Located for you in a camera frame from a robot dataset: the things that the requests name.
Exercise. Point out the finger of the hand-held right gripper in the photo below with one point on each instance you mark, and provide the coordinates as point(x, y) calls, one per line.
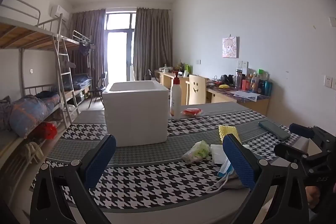
point(302, 130)
point(290, 151)

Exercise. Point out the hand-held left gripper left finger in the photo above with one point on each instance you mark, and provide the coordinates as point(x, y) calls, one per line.
point(99, 161)

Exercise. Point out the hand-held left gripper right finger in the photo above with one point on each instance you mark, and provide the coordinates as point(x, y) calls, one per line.
point(240, 161)

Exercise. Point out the blue face mask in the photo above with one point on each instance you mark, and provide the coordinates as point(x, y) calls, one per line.
point(225, 170)

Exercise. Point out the green white plastic bag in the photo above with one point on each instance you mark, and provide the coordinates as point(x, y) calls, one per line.
point(197, 151)

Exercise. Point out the white foam box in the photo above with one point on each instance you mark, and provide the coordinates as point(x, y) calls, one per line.
point(136, 113)

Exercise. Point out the yellow soft toy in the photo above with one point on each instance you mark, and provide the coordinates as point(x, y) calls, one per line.
point(223, 86)

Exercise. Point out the person's right hand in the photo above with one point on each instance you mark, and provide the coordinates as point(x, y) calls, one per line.
point(312, 197)

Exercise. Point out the black smartphone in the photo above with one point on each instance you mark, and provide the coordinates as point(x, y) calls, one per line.
point(274, 130)

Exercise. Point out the houndstooth tablecloth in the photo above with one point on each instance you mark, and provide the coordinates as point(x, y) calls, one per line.
point(147, 182)

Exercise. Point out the white small fan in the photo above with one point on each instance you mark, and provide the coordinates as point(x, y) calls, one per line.
point(72, 108)

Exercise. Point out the red plastic bag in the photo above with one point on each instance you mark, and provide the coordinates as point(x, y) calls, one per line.
point(46, 130)

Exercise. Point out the white paper sheets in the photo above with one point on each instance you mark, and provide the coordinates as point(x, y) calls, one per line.
point(245, 95)

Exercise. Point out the beige cloth bundle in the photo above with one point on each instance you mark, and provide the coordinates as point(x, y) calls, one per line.
point(34, 151)

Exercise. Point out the row of toiletry bottles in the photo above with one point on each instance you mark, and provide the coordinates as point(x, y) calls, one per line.
point(253, 83)

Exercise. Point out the red snack packet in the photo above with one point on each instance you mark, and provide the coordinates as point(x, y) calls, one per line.
point(191, 112)

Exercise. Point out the black folding chair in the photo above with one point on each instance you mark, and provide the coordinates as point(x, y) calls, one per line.
point(98, 88)

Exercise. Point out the black headphones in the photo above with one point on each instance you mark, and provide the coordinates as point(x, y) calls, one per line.
point(227, 79)

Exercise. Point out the blue checked mattress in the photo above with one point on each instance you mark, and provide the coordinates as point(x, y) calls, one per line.
point(78, 81)

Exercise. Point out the wooden smiley face chair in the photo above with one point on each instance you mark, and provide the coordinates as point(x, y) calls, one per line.
point(196, 90)

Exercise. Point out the blue plaid quilt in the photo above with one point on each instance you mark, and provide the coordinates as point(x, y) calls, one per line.
point(29, 113)

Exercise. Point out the white bottle red cap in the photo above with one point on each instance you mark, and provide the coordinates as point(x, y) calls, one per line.
point(176, 100)

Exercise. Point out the grey crumpled cloth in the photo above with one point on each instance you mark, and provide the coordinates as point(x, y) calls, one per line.
point(5, 113)

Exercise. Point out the green carton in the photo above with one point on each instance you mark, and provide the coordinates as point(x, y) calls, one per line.
point(187, 67)

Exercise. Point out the glass balcony door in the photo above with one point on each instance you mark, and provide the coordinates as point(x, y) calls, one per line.
point(119, 50)

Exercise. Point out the dark hanging clothes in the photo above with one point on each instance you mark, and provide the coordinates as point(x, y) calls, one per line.
point(85, 49)

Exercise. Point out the grey metal bunk bed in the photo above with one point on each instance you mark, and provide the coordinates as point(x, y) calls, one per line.
point(31, 37)
point(71, 41)

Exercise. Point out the brown curtain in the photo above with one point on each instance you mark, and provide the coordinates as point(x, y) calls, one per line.
point(152, 43)
point(86, 29)

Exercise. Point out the white air conditioner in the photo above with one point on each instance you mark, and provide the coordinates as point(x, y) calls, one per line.
point(59, 12)

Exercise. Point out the pink cartoon wall picture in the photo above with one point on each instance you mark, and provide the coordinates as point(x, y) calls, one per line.
point(230, 47)

